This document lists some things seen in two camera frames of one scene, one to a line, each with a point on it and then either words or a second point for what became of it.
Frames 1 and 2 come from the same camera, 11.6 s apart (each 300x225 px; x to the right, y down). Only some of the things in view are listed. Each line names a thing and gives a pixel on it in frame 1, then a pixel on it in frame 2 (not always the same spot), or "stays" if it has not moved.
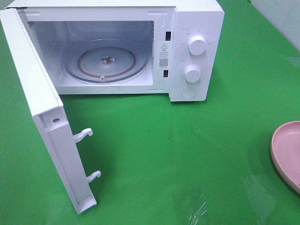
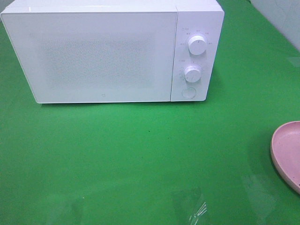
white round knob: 192,74 stays
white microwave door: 48,111 -> 94,56
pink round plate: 285,147 stays
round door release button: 188,92 stays
